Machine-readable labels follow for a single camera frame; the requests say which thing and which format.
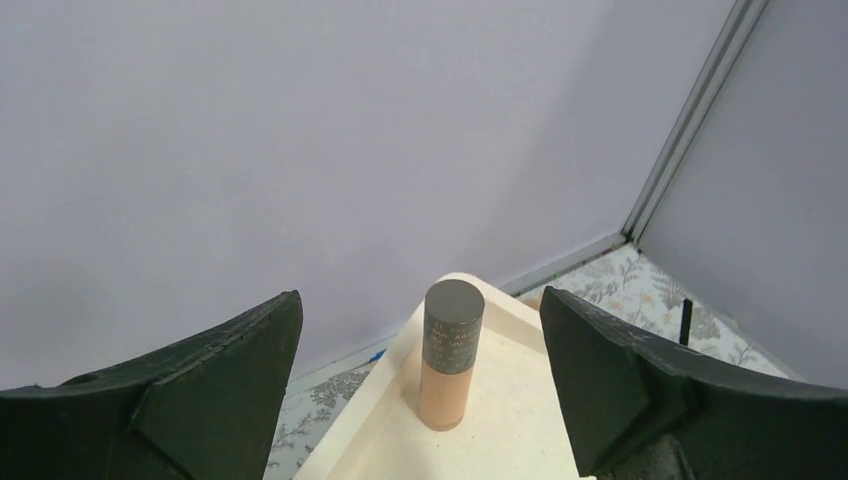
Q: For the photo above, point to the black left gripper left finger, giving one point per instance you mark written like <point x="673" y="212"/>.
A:
<point x="205" y="407"/>

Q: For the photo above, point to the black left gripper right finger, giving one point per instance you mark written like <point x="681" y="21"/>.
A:
<point x="638" y="406"/>

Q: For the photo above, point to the white drawer organizer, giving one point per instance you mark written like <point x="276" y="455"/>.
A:
<point x="512" y="428"/>

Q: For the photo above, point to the beige foundation bottle grey cap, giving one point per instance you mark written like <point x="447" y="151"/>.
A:
<point x="452" y="323"/>

